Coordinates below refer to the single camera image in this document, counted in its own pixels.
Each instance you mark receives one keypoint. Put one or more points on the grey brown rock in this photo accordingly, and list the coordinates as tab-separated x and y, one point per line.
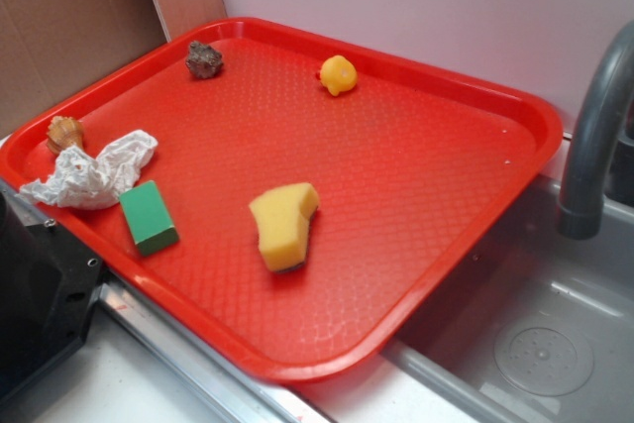
203	61

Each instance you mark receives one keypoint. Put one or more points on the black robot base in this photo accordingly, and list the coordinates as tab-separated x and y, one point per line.
49	285

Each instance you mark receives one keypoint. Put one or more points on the red plastic tray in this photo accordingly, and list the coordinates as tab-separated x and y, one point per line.
411	166

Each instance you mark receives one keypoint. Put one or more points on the yellow sponge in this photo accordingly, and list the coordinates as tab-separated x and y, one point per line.
283	216

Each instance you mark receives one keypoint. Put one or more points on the yellow rubber duck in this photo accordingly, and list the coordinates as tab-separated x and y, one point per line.
337	75

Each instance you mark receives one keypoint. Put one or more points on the green rectangular block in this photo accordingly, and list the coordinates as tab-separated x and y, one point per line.
150	224

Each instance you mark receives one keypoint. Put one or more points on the crumpled white paper tissue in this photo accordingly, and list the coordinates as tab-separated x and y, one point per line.
82	182

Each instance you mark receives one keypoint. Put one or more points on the grey sink basin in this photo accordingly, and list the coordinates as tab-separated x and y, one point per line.
531	326

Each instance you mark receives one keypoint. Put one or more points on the brown seashell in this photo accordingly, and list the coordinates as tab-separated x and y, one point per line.
63	133

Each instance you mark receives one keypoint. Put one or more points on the grey faucet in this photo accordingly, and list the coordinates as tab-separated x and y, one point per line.
600	159

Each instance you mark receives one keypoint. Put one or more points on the brown cardboard panel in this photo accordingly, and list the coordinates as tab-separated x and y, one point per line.
51	49

